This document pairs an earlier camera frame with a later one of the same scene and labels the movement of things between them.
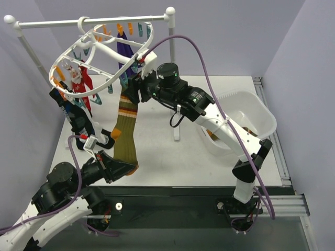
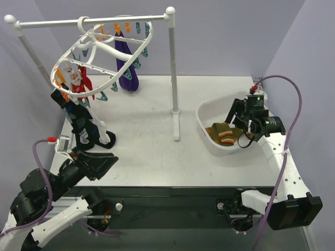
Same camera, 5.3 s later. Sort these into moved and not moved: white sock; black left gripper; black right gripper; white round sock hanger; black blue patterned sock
Moved: black right gripper; white sock; black left gripper
Not moved: white round sock hanger; black blue patterned sock
